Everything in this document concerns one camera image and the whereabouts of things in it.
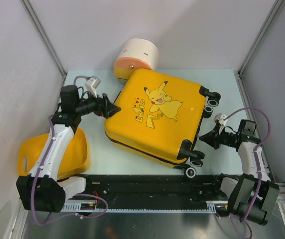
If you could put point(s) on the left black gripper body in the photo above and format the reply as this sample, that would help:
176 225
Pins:
90 104

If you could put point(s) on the yellow plastic basket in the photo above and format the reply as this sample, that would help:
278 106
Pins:
76 159

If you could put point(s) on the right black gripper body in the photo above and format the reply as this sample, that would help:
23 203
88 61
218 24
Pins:
224 138

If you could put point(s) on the yellow Pikachu suitcase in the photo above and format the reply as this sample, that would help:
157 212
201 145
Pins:
160 117

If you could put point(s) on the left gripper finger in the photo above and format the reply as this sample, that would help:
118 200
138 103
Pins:
111 110
106 100

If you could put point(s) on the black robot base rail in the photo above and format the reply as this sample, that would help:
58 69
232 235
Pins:
152 191

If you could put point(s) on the white slotted cable duct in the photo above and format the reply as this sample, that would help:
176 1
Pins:
209 208

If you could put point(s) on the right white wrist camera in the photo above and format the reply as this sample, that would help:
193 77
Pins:
221 119

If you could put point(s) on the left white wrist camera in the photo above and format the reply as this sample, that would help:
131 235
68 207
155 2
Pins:
92 84

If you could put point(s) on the pastel round drawer box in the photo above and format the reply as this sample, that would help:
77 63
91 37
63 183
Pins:
136 53

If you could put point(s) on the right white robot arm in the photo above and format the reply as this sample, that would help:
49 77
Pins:
252 196

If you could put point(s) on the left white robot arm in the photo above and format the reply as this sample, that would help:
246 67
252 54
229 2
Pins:
40 189

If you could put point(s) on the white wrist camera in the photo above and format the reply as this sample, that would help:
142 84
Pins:
221 119
92 84

